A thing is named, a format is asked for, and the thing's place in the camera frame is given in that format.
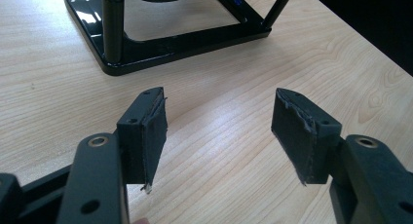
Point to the red and black shoe rack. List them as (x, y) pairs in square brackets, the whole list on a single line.
[(181, 45)]

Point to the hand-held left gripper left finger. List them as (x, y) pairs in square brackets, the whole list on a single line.
[(139, 142)]

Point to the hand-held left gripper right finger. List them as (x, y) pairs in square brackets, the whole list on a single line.
[(298, 142)]

